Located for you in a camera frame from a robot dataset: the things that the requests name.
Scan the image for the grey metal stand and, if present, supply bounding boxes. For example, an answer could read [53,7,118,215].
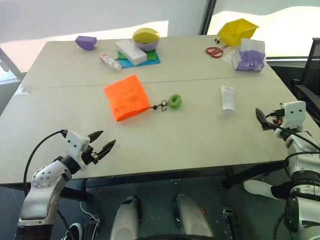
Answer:
[0,46,22,82]

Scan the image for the white rectangular box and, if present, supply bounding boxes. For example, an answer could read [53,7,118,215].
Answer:
[114,38,148,67]

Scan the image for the yellow plastic bin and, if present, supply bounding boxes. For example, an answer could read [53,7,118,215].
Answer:
[216,17,260,48]

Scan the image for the white sneaker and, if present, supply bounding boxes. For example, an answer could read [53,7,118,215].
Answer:
[242,179,276,200]

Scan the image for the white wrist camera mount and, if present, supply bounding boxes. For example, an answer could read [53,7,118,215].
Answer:
[279,100,307,131]
[63,130,92,171]

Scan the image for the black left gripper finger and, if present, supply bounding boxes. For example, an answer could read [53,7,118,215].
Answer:
[87,130,105,145]
[97,139,117,161]

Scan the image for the white cream tube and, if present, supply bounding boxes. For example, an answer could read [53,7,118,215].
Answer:
[219,85,237,115]

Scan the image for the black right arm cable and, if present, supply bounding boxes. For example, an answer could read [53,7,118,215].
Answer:
[264,109,320,176]

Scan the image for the silver right robot leg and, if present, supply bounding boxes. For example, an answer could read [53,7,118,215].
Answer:
[172,194,215,240]

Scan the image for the white floor cable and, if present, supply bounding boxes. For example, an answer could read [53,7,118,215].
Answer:
[79,199,100,221]

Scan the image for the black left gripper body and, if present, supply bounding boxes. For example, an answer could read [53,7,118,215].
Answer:
[81,145,101,166]

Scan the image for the red handled scissors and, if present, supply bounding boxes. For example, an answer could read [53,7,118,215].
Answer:
[205,43,230,59]

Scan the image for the small dark metal clasp hook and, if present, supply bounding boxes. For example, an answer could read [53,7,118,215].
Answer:
[148,99,169,113]

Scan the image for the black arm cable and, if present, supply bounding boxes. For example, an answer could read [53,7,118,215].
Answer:
[264,109,320,176]
[23,129,69,195]

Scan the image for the small clear spray bottle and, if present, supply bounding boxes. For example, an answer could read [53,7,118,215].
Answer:
[99,52,123,71]

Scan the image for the purple angular container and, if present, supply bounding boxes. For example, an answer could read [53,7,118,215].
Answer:
[74,35,98,52]

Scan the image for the purple round bowl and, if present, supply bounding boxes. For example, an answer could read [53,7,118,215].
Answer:
[134,37,160,53]

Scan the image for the orange cloth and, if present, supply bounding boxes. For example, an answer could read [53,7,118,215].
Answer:
[103,74,151,123]

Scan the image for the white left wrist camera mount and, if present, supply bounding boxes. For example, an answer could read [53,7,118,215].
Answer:
[63,130,92,171]

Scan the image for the clear box with purple contents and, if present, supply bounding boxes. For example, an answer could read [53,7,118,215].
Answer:
[230,37,267,73]

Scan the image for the black table frame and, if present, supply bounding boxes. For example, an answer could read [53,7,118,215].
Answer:
[0,164,288,202]

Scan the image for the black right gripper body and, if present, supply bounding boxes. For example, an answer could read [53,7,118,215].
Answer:
[262,109,285,131]

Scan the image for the silver robot leg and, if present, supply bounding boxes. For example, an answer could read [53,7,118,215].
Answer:
[172,194,215,240]
[109,195,144,240]

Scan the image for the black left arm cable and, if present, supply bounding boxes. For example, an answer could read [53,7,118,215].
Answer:
[23,129,69,195]

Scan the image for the green foam pad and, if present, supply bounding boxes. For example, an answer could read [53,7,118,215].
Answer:
[117,49,157,61]

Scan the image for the black office chair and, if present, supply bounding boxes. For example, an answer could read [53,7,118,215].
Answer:
[290,37,320,119]

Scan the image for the green fuzzy ring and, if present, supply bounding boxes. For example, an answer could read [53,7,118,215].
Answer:
[167,93,184,110]

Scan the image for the silver left robot leg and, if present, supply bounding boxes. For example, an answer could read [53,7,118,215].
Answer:
[109,195,144,240]

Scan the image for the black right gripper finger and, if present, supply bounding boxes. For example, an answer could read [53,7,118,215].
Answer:
[258,109,267,128]
[255,107,264,128]

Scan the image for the dark window pillar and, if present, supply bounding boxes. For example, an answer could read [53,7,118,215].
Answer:
[198,0,218,36]

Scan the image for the blue foam pad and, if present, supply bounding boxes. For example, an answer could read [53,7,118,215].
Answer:
[117,51,161,69]

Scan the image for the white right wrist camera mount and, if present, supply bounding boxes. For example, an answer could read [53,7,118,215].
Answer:
[279,100,307,131]

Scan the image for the yellow bowl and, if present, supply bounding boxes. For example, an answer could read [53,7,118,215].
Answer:
[132,27,161,45]

